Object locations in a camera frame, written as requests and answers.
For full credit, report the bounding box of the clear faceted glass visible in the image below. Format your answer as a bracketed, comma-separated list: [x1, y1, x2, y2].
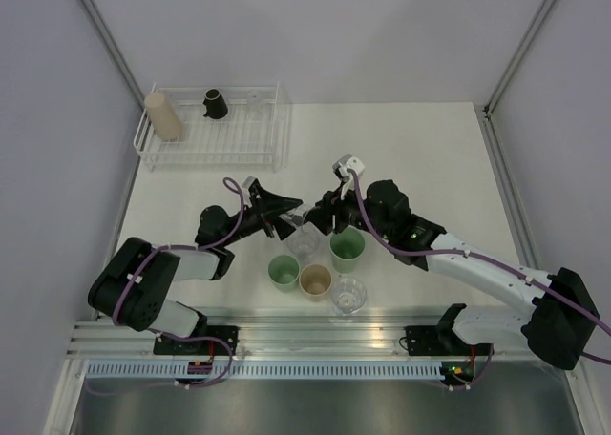
[330, 276, 368, 315]
[246, 90, 266, 118]
[286, 228, 320, 258]
[280, 204, 308, 229]

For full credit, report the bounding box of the short green plastic cup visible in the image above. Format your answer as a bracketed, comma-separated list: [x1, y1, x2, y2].
[267, 255, 301, 293]

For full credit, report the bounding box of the black brown cup holder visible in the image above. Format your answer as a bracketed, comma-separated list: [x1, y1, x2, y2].
[202, 89, 228, 120]

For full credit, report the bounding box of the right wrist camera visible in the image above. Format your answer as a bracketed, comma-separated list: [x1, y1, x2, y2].
[332, 154, 366, 200]

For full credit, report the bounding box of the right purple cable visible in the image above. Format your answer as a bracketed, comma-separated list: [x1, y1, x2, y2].
[350, 168, 611, 391]

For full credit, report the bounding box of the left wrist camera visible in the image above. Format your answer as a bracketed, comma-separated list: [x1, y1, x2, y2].
[241, 176, 258, 192]

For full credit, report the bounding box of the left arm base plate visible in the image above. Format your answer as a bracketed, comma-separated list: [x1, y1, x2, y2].
[153, 325, 240, 357]

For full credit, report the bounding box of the beige plastic cup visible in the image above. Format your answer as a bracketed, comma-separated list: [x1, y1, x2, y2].
[299, 264, 332, 302]
[144, 93, 183, 141]

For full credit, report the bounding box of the white slotted cable duct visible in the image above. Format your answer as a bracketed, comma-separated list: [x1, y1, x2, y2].
[86, 360, 444, 381]

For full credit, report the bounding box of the left aluminium frame post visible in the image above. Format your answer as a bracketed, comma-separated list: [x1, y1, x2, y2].
[76, 0, 144, 109]

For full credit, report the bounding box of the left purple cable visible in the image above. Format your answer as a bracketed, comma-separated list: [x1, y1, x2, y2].
[83, 176, 249, 398]

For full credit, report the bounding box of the right aluminium frame post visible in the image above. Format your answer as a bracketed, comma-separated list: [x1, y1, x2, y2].
[482, 0, 560, 119]

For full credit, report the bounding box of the purple cable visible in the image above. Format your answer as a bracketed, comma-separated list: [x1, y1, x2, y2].
[83, 176, 249, 398]
[350, 168, 611, 391]

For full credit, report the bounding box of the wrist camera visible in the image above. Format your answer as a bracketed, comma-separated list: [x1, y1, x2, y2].
[332, 154, 366, 200]
[241, 176, 258, 192]

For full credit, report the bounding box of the aluminium frame post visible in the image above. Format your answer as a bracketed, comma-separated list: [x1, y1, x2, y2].
[482, 0, 560, 119]
[76, 0, 144, 109]

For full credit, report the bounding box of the white wire dish rack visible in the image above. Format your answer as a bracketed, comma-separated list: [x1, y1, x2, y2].
[134, 83, 290, 171]

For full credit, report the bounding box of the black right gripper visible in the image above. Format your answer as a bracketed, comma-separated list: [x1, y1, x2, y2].
[304, 178, 392, 240]

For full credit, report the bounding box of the tall green plastic cup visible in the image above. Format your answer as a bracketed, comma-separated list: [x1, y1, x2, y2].
[329, 227, 366, 274]

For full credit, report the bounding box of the aluminium mounting rail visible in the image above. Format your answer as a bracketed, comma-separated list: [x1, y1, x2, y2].
[66, 313, 536, 358]

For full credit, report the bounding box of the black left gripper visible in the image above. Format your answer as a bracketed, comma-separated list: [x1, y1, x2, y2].
[221, 184, 309, 247]

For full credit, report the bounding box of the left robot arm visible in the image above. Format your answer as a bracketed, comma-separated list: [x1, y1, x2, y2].
[87, 177, 303, 355]

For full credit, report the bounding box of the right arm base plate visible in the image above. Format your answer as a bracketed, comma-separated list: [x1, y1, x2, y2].
[404, 325, 492, 357]

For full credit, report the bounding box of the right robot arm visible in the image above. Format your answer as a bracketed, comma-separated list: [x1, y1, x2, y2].
[305, 180, 600, 370]

